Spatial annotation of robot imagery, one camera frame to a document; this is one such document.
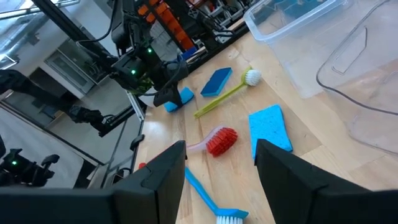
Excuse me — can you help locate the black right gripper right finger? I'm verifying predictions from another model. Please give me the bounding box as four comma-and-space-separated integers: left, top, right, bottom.
254, 139, 398, 224

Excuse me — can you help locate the blue dish brush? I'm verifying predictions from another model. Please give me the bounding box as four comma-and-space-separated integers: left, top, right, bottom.
184, 167, 250, 224

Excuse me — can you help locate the clear deep plastic bin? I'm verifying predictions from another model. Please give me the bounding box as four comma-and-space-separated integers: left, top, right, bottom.
243, 0, 357, 100

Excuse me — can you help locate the orange storage bins rack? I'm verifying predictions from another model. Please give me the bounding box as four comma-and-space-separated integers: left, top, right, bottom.
136, 0, 196, 51

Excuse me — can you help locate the dark blue sponge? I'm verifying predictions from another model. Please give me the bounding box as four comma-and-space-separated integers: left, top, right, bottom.
200, 67, 234, 98

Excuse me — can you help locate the silver metal frame bracket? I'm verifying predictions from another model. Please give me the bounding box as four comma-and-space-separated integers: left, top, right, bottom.
126, 91, 146, 122

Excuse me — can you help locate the clear plastic handled tray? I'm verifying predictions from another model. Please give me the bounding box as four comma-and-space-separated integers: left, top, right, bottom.
315, 0, 398, 156

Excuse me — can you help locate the red suction cup dish brush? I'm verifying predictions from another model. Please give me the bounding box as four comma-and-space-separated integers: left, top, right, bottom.
137, 125, 239, 170

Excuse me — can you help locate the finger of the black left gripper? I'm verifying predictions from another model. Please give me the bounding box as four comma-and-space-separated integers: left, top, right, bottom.
153, 84, 184, 108

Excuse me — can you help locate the green dish brush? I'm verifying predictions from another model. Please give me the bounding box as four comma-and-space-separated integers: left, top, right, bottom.
193, 66, 263, 119

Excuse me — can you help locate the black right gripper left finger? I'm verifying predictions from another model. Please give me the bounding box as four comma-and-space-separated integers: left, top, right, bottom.
0, 140, 188, 224

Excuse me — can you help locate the light blue sponge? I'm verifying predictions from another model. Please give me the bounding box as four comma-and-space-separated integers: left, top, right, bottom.
163, 86, 195, 113
248, 103, 294, 161

